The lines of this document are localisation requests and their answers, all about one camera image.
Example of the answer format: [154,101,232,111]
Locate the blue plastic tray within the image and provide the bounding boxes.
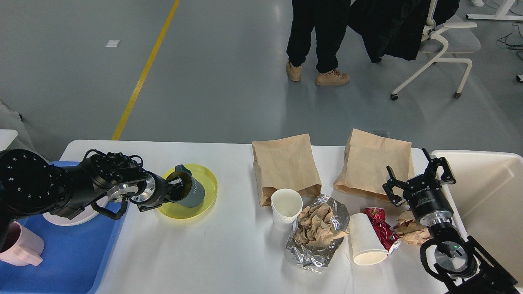
[0,161,128,294]

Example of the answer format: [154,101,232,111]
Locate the red snack wrapper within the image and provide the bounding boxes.
[363,207,400,255]

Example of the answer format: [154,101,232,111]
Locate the small crumpled brown paper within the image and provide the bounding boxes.
[393,210,432,245]

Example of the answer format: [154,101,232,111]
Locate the yellow plastic plate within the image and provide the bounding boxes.
[158,164,218,219]

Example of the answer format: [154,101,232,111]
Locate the lying white paper cup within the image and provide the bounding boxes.
[348,213,388,266]

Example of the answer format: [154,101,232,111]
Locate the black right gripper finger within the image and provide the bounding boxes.
[422,148,457,185]
[382,166,410,207]

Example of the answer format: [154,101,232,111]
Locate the white side table left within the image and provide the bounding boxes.
[0,129,18,151]

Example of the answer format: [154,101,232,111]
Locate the black floor cables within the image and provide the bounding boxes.
[496,33,523,62]

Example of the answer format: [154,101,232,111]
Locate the right brown paper bag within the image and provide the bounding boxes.
[333,129,413,202]

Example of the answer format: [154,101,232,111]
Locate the crumpled brown paper in foil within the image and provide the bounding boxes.
[294,203,349,248]

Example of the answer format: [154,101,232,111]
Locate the upright white paper cup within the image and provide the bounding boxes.
[270,188,303,232]

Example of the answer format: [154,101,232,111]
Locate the brown paper bag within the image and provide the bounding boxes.
[333,129,413,202]
[251,134,322,207]

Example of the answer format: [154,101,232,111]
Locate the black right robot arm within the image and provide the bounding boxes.
[383,149,518,294]

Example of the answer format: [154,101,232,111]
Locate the person in white trousers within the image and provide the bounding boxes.
[0,100,38,153]

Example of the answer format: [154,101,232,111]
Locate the white office chair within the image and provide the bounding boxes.
[390,0,481,101]

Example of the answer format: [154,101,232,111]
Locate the black jacket on chair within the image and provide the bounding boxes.
[347,0,460,63]

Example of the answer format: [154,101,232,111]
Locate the dark green mug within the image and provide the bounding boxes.
[166,165,205,208]

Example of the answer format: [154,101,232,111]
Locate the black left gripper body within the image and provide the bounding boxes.
[130,173,170,212]

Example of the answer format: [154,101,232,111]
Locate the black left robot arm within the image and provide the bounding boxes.
[0,149,188,245]

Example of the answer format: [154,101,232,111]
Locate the pink mug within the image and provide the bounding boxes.
[0,222,45,267]

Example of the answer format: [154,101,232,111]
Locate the person in black trousers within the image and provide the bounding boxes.
[286,0,351,86]

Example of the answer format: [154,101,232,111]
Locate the pink plate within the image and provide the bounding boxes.
[43,205,99,226]

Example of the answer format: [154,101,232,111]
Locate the white desk leg background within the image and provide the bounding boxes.
[465,0,523,22]

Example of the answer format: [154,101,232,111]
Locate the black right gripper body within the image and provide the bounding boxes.
[404,175,454,226]

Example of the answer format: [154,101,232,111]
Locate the left brown paper bag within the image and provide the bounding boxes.
[251,134,322,207]

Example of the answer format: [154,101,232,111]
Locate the white plastic bin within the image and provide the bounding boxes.
[432,150,523,291]

